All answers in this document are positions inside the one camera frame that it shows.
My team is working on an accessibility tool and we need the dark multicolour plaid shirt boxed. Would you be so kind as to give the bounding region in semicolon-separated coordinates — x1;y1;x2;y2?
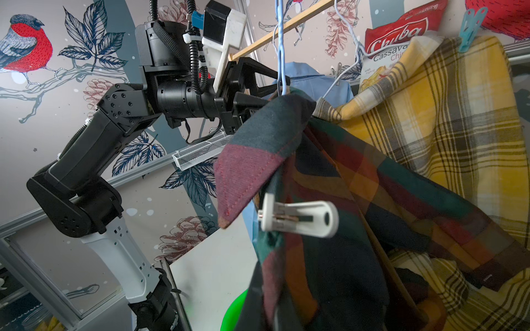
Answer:
215;92;529;330

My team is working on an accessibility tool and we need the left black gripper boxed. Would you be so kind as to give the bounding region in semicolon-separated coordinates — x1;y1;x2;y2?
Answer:
214;57;280;135

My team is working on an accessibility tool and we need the white blue wire hanger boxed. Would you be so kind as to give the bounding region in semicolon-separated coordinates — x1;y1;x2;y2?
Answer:
272;0;288;95

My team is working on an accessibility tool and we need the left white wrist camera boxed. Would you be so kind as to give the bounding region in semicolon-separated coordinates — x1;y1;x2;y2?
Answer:
191;1;247;92

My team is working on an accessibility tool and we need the green plastic mesh basket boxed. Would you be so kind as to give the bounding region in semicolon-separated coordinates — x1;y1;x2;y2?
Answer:
220;290;248;331

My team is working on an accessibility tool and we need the white clothespin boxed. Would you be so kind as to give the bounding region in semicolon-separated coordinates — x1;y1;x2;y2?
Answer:
258;193;339;238

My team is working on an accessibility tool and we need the teal clothespin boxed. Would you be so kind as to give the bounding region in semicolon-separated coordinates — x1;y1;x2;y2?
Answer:
458;7;489;53

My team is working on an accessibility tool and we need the white hanger of yellow shirt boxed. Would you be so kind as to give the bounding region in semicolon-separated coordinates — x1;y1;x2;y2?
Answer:
324;1;371;85

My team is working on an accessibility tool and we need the wooden clothes rack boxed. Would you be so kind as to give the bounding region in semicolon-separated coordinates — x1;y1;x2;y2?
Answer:
229;0;334;61

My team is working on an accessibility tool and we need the light blue shirt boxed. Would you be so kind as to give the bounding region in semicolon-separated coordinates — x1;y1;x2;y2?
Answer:
242;62;354;247

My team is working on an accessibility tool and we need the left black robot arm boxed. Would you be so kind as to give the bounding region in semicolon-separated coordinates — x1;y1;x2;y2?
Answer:
27;1;277;330

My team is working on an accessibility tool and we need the yellow plaid shirt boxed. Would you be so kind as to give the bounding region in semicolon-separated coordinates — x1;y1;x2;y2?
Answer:
315;36;529;330

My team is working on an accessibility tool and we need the red Chuba chips bag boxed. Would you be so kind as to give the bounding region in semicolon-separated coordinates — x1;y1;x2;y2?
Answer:
359;0;448;92

